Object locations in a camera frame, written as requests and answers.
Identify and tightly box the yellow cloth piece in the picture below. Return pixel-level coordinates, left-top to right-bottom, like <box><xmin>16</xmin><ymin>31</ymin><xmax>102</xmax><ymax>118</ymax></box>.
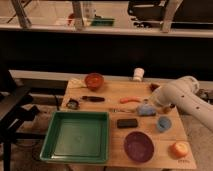
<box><xmin>68</xmin><ymin>78</ymin><xmax>86</xmax><ymax>88</ymax></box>

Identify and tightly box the green plastic tray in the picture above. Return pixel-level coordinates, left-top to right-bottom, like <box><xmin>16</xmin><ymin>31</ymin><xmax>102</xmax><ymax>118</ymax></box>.
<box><xmin>40</xmin><ymin>111</ymin><xmax>109</xmax><ymax>164</ymax></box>

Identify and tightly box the white paper cup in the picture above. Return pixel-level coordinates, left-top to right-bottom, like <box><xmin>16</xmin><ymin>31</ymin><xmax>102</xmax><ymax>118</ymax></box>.
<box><xmin>133</xmin><ymin>68</ymin><xmax>145</xmax><ymax>82</ymax></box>

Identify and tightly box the blue plastic cup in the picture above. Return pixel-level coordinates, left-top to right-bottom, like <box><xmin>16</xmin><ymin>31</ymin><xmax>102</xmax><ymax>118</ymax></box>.
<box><xmin>157</xmin><ymin>116</ymin><xmax>172</xmax><ymax>132</ymax></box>

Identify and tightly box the black table frame left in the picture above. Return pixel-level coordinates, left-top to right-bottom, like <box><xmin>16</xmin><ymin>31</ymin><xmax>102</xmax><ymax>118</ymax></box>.
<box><xmin>0</xmin><ymin>86</ymin><xmax>44</xmax><ymax>171</ymax></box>

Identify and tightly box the orange bowl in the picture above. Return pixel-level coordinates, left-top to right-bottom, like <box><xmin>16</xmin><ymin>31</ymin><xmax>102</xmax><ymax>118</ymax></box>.
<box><xmin>84</xmin><ymin>73</ymin><xmax>104</xmax><ymax>90</ymax></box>

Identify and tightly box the orange apple toy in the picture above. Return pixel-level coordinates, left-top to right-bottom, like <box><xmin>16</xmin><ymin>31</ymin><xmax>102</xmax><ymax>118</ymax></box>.
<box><xmin>170</xmin><ymin>142</ymin><xmax>189</xmax><ymax>158</ymax></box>

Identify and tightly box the black rectangular block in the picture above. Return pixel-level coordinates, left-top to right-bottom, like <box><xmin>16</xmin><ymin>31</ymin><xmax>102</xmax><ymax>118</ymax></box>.
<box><xmin>117</xmin><ymin>119</ymin><xmax>138</xmax><ymax>128</ymax></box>

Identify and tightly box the purple plate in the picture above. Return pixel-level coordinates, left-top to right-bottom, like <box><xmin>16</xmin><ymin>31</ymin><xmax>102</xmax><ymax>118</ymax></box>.
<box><xmin>124</xmin><ymin>131</ymin><xmax>154</xmax><ymax>163</ymax></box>

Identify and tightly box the orange carrot toy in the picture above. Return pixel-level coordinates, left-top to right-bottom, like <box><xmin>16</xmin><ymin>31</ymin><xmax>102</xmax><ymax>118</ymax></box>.
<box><xmin>119</xmin><ymin>97</ymin><xmax>141</xmax><ymax>104</ymax></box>

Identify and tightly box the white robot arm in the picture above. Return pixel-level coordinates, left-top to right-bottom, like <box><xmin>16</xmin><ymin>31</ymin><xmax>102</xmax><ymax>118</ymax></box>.
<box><xmin>150</xmin><ymin>76</ymin><xmax>213</xmax><ymax>129</ymax></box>

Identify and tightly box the metal fork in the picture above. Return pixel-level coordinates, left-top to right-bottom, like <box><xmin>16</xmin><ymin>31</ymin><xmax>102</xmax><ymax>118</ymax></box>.
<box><xmin>109</xmin><ymin>108</ymin><xmax>136</xmax><ymax>113</ymax></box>

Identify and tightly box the blue towel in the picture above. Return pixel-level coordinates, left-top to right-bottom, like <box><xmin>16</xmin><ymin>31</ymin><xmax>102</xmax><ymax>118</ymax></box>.
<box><xmin>136</xmin><ymin>104</ymin><xmax>156</xmax><ymax>116</ymax></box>

